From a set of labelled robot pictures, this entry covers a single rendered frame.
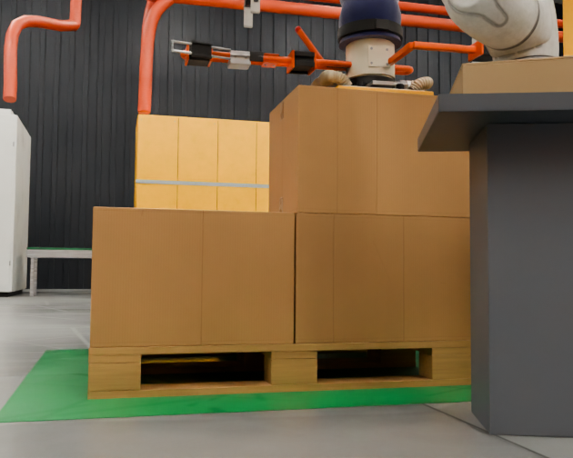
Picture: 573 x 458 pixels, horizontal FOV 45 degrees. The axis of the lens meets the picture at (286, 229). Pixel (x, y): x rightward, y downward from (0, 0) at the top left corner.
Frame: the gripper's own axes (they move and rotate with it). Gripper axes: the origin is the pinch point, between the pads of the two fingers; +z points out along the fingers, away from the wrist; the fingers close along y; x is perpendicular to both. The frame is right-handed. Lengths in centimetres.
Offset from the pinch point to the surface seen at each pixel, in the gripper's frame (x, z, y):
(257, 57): -1.7, 14.8, -3.7
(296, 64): -14.6, 16.4, -4.4
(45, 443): 54, 122, -69
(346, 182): -28, 57, -19
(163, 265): 28, 84, -20
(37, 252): 154, 67, 718
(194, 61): 18.9, 17.1, -1.5
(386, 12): -44.3, -2.8, -9.4
